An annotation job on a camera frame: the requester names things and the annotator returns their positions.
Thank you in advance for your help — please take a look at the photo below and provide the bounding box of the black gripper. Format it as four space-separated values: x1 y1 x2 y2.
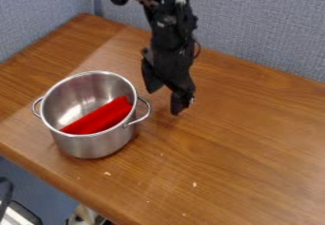
140 35 199 116

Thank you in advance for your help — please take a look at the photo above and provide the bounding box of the red block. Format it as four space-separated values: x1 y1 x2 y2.
61 96 132 135

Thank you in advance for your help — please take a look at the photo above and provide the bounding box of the stainless steel pot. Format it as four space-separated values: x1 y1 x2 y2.
32 70 150 159

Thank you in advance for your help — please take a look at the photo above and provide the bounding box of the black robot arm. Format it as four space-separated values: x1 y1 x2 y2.
111 0 200 115

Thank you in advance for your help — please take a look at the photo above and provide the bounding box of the white black object under table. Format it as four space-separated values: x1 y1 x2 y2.
63 204 113 225

